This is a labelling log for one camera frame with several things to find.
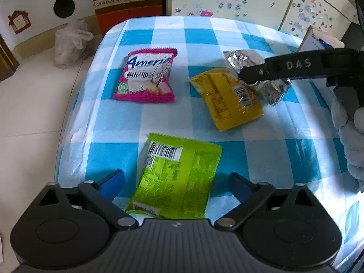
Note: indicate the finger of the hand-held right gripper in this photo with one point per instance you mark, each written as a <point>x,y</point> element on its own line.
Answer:
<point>251,74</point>

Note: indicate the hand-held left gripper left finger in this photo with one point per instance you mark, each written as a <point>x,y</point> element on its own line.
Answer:
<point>113,182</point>

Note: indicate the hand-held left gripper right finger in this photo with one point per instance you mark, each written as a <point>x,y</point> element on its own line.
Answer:
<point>240,185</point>

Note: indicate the white printed cardboard box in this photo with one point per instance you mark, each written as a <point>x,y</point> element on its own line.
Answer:
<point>315,42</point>

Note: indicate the silver foil snack packet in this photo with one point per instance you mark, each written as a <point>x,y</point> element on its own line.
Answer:
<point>273,92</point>

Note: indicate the green snack packet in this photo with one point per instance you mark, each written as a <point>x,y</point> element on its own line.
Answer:
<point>176,176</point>

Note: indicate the person's right hand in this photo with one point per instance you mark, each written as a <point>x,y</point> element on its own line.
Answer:
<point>349,142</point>

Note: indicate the yellow snack packet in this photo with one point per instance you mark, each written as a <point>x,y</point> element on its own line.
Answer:
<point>221,99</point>

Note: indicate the black box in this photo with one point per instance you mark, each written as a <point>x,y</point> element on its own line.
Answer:
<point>355,34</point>

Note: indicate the blue checked tablecloth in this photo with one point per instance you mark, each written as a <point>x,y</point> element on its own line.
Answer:
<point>182,113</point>

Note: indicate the pink snack packet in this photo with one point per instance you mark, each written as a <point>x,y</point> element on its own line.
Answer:
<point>142,91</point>

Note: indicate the brown patterned carton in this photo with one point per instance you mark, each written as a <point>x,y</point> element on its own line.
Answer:
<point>128,14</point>

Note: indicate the clear plastic bag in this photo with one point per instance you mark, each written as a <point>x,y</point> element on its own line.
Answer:
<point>71,45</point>

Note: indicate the wooden door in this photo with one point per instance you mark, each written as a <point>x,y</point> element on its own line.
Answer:
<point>5,59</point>

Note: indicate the house-shaped wall sticker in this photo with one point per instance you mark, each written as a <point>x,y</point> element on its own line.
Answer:
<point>18,22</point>

